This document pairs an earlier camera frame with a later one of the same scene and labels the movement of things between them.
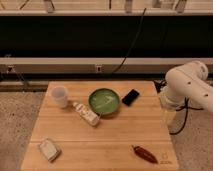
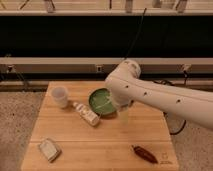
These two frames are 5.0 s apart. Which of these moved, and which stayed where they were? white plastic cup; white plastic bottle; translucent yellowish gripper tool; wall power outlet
Moved: translucent yellowish gripper tool
Stayed: white plastic bottle; white plastic cup; wall power outlet
